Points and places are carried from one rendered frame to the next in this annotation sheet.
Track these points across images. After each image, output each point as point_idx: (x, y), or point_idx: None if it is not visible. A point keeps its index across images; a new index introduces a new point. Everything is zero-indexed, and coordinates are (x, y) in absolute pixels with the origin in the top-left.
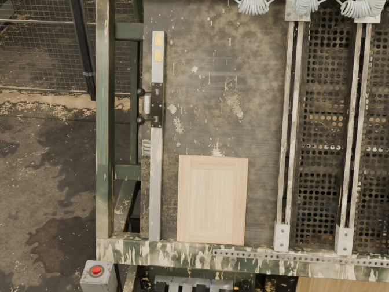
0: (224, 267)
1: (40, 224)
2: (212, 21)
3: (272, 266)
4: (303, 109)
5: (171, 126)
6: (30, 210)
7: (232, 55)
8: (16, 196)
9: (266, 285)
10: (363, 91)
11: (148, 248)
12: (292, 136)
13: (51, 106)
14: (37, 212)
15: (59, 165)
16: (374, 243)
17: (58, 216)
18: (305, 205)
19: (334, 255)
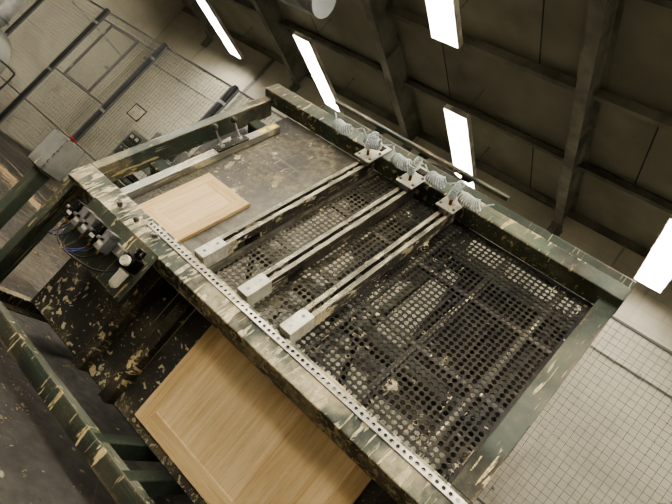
0: (142, 237)
1: (18, 275)
2: (312, 145)
3: (177, 263)
4: (317, 210)
5: (224, 162)
6: (26, 272)
7: (304, 162)
8: (30, 266)
9: (134, 354)
10: (368, 215)
11: (112, 190)
12: (294, 203)
13: None
14: (28, 276)
15: None
16: (274, 320)
17: (37, 289)
18: (252, 257)
19: (233, 292)
